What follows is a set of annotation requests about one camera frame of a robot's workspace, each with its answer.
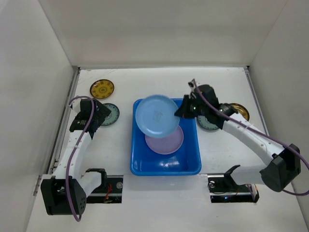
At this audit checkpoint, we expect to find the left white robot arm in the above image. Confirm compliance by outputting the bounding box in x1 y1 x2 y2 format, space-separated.
41 96 111 221

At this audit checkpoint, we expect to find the right yellow patterned plate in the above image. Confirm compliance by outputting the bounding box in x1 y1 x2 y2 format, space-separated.
230 103 250 121

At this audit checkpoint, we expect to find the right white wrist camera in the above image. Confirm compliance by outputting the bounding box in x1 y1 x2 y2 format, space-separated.
188 79 198 99

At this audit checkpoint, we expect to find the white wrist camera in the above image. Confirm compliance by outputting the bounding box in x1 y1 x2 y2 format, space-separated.
69 99 81 113
188 79 198 99

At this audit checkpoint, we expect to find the purple plastic plate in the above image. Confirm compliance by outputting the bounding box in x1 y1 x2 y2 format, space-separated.
145 126 184 155

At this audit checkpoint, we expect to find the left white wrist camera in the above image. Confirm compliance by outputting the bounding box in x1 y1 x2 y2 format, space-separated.
69 99 81 113

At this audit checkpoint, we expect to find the right green floral plate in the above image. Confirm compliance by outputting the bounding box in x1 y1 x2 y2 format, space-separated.
197 116 219 132

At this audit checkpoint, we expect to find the left green floral plate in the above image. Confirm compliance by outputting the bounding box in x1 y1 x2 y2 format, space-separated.
101 103 120 127

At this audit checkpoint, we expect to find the green floral plate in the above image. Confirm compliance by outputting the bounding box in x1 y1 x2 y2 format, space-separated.
197 116 219 132
101 103 120 127

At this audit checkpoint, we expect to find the blue plastic bin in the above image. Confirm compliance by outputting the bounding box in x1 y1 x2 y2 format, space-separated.
130 99 202 176

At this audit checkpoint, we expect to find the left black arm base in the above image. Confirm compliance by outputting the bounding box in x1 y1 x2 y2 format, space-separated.
86 175 124 204

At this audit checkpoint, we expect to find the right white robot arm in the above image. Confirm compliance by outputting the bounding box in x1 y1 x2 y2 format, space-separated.
175 81 301 192

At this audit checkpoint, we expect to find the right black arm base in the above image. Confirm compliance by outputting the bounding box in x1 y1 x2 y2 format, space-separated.
207 165 260 203

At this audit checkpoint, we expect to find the yellow patterned plate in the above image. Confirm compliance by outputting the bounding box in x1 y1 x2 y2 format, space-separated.
89 79 115 100
230 103 250 121

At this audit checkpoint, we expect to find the light blue plastic plate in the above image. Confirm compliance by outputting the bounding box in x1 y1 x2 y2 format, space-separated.
134 94 180 138

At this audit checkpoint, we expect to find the left yellow patterned plate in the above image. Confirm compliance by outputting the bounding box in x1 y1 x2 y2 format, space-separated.
89 79 115 100

